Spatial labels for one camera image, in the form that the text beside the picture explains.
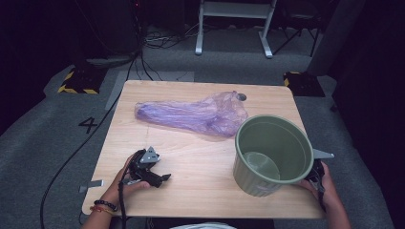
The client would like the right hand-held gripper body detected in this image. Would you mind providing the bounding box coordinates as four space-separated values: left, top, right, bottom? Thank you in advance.
304 148 335 186

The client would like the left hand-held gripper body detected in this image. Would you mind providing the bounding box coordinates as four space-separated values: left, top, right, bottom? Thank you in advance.
128 145 161 183

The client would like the green plastic bin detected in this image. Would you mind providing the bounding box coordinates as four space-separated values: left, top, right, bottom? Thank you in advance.
232 114 315 198

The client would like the purple plastic bag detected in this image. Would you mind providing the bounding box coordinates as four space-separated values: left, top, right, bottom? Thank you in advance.
134 90 249 138

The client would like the person's left hand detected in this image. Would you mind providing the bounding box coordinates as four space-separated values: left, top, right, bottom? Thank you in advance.
100 155 152 208

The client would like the person's right hand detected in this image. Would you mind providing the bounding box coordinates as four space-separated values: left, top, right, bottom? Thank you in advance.
297 161 344 213

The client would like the grey table lever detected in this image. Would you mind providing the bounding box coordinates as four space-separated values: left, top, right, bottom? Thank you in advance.
78 179 105 194

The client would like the black base with yellow stripes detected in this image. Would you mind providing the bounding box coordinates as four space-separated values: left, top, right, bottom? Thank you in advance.
283 71 327 98
56 66 108 95

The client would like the black tripod stand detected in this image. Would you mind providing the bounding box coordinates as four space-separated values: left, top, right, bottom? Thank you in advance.
272 12 321 58

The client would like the grey curtain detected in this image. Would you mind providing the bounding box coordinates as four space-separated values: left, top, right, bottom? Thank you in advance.
307 0 367 76

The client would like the white metal stand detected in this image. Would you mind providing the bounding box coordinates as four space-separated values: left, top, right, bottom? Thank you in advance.
194 0 278 59

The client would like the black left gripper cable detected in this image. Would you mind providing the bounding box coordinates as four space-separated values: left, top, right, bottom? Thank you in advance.
117 149 147 229

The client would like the black right gripper strap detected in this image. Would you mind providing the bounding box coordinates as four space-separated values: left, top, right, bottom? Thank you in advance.
309 168 328 213

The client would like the black bead bracelet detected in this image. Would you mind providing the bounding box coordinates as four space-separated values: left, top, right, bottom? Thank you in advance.
94 199 118 213

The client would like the red orange string bracelet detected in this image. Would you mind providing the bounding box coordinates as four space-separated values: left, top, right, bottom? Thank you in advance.
90 205 117 217

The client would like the long black floor cable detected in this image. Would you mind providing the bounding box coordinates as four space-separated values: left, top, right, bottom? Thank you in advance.
39 52 141 229

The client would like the bundle of floor cables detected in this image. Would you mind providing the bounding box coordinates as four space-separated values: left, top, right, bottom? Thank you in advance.
141 23 200 51

